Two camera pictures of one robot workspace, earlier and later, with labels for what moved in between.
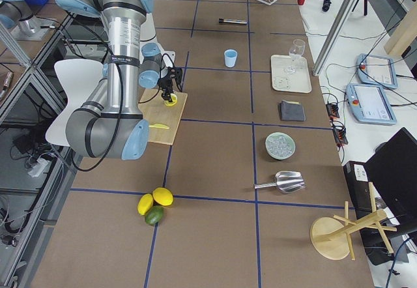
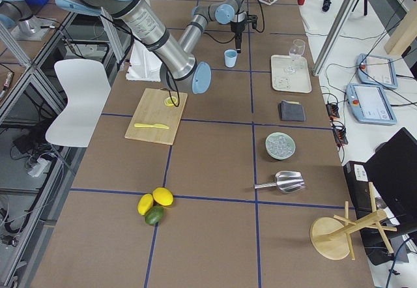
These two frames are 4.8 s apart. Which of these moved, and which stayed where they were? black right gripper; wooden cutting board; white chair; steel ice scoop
Moved: black right gripper
Stayed: white chair; wooden cutting board; steel ice scoop
